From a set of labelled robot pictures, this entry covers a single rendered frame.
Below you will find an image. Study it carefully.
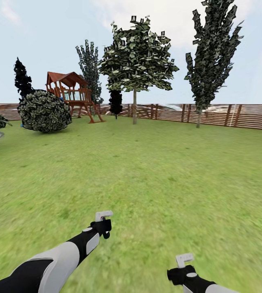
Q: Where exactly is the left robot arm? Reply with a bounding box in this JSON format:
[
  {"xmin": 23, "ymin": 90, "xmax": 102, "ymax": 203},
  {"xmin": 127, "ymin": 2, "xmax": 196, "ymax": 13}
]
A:
[{"xmin": 0, "ymin": 210, "xmax": 113, "ymax": 293}]

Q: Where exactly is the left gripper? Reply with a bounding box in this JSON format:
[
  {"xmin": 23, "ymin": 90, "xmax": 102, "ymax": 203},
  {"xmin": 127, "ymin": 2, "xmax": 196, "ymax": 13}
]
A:
[{"xmin": 90, "ymin": 219, "xmax": 111, "ymax": 235}]

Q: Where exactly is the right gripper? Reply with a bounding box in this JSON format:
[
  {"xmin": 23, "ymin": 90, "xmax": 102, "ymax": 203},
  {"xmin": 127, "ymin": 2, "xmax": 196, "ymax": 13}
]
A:
[{"xmin": 167, "ymin": 265, "xmax": 195, "ymax": 286}]

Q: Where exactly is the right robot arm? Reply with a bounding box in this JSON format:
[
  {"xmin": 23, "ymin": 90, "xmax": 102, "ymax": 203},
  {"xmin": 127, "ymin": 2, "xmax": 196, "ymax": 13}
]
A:
[{"xmin": 167, "ymin": 253, "xmax": 240, "ymax": 293}]

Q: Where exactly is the pesticide atomizer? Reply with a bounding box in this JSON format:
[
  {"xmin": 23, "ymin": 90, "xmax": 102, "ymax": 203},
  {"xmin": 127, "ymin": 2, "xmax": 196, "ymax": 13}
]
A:
[{"xmin": 103, "ymin": 232, "xmax": 110, "ymax": 239}]

